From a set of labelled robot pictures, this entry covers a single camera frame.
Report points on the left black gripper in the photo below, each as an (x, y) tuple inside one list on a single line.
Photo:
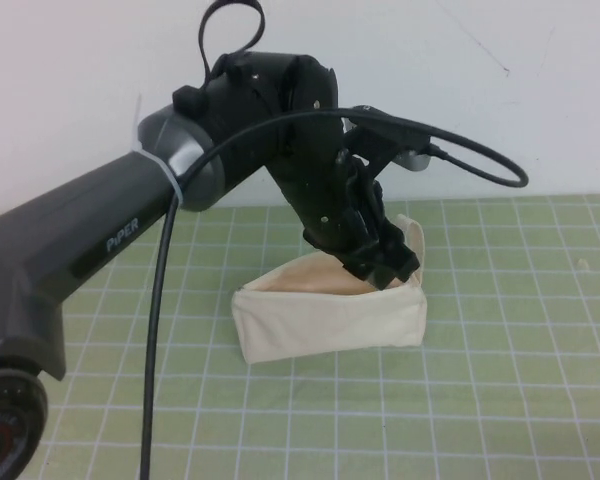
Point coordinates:
[(325, 200)]

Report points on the left black Piper robot arm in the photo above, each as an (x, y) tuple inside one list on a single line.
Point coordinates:
[(80, 240)]

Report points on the cream canvas pencil case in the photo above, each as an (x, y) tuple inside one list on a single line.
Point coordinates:
[(325, 325)]

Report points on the green grid mat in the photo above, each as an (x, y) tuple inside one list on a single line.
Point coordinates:
[(480, 375)]

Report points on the white zip tie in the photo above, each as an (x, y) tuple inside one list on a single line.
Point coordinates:
[(167, 176)]

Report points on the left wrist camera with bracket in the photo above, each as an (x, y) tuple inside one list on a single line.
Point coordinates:
[(385, 137)]

